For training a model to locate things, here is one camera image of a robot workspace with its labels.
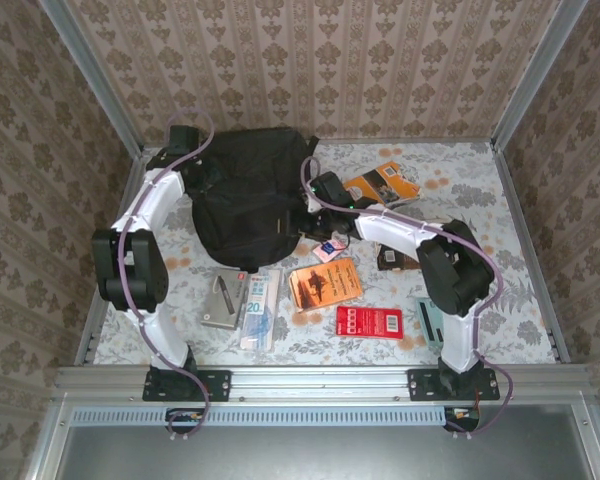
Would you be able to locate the floral table cover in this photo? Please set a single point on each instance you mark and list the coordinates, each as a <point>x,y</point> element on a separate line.
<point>480,200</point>

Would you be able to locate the pale teal box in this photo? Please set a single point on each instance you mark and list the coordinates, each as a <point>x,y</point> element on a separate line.
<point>427,325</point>

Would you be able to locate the red package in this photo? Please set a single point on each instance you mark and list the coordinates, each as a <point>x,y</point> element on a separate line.
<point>370,322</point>

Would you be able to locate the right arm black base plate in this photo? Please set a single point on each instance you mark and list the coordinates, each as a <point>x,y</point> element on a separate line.
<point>420,385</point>

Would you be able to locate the small pink card pack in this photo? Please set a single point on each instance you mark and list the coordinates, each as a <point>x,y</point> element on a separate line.
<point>328,250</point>

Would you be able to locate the dark brown barcode paperback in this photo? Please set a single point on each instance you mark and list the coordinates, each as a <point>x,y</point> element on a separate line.
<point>395,260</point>

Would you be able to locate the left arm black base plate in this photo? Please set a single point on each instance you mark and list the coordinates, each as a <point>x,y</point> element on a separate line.
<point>217,385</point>

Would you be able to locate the grey metal panel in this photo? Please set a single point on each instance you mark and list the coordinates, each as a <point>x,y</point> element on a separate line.
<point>305,455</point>

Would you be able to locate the grey marker pen box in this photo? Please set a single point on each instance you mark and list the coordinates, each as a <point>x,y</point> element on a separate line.
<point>225,305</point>

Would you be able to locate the aluminium frame post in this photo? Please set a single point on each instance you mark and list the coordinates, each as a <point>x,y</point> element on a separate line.
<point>99,80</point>
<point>536,75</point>

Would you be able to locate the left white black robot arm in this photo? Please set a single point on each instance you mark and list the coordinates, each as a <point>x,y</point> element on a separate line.
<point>150,200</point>

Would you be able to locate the aluminium table edge rail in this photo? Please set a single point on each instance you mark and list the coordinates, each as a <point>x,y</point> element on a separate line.
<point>430,141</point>
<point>530,250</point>
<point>87,345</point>

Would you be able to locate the wide aluminium mounting rail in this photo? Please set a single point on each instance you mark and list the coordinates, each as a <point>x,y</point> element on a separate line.
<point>320,382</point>

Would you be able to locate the orange yellow photo cover book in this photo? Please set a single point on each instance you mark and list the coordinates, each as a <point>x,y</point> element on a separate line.
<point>390,182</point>

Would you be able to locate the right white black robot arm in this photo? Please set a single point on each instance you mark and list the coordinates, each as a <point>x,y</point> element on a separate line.
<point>457,340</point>

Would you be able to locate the black backpack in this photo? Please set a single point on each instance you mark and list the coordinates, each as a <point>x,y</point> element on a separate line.
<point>250,200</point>

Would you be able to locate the orange Mark Twain paperback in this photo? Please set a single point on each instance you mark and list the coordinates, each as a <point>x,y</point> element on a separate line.
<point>325,285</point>

